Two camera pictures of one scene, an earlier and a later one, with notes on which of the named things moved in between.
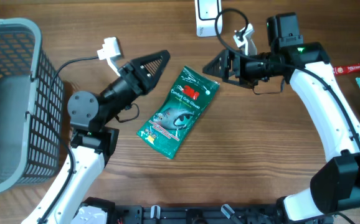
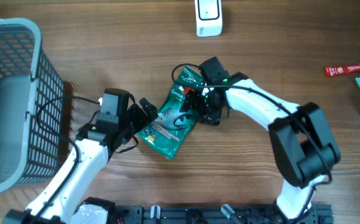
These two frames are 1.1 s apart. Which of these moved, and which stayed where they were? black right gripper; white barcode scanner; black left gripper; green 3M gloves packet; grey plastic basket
Moved: black left gripper; black right gripper
Stayed: grey plastic basket; green 3M gloves packet; white barcode scanner
